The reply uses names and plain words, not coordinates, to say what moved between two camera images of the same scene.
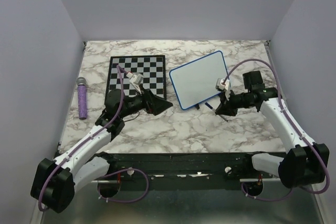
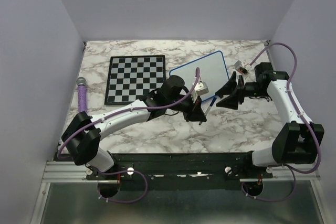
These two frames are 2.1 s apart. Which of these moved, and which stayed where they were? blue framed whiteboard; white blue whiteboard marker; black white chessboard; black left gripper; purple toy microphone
Moved: black left gripper; white blue whiteboard marker
Stayed: black white chessboard; purple toy microphone; blue framed whiteboard
